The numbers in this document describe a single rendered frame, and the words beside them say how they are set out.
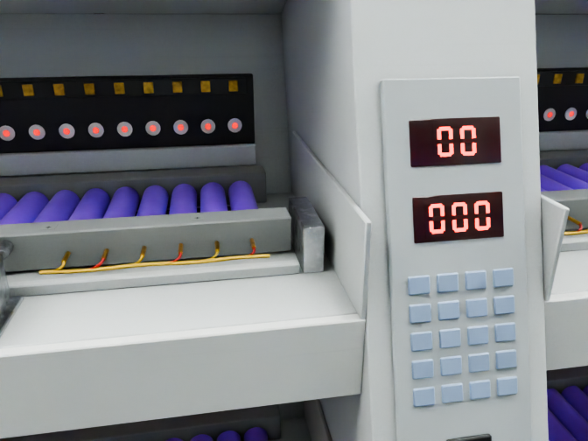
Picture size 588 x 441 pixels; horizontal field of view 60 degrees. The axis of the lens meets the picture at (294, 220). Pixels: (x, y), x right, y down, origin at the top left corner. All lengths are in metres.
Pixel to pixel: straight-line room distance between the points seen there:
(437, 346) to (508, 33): 0.16
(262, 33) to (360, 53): 0.21
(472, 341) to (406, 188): 0.08
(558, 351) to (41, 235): 0.29
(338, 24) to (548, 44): 0.31
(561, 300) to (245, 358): 0.16
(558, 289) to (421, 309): 0.08
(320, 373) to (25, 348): 0.13
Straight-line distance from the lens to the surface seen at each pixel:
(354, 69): 0.25
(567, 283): 0.31
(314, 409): 0.40
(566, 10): 0.56
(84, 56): 0.46
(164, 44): 0.45
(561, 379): 0.51
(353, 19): 0.25
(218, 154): 0.40
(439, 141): 0.25
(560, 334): 0.31
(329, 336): 0.25
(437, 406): 0.27
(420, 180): 0.25
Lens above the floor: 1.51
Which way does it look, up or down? 3 degrees down
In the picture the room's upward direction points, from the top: 3 degrees counter-clockwise
